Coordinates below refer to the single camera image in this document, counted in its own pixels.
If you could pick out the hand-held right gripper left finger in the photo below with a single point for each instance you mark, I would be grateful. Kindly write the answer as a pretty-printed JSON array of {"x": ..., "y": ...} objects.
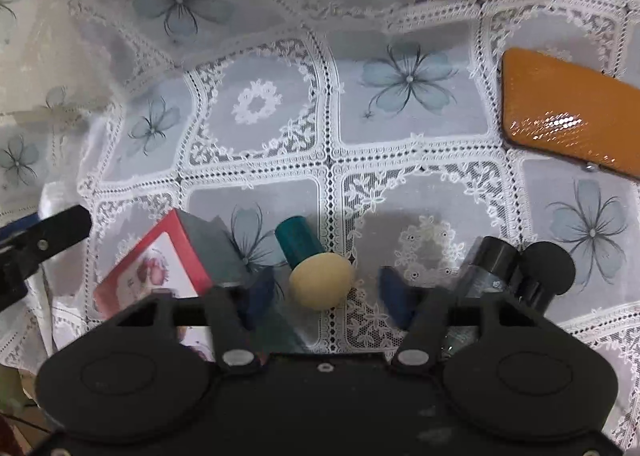
[{"x": 260, "y": 296}]

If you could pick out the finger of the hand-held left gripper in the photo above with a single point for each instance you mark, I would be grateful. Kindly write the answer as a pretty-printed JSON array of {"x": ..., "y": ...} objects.
[{"x": 50, "y": 241}]

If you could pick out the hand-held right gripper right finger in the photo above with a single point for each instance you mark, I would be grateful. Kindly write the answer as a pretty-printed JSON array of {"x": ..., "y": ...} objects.
[{"x": 395, "y": 301}]

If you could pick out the clear cap with black end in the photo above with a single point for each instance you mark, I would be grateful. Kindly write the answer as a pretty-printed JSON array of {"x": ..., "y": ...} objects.
[{"x": 495, "y": 253}]

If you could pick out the black puff applicator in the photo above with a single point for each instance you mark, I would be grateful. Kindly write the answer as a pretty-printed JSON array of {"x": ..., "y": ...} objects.
[{"x": 547, "y": 261}]

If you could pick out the red picture box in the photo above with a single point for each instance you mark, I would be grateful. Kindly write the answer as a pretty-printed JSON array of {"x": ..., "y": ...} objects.
[{"x": 150, "y": 266}]

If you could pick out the floral lace bed cover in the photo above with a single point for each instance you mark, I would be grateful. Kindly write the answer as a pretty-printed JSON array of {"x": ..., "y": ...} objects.
[{"x": 425, "y": 125}]

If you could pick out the brown leather case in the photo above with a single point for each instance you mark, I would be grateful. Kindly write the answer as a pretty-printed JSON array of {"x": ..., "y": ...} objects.
[{"x": 565, "y": 100}]

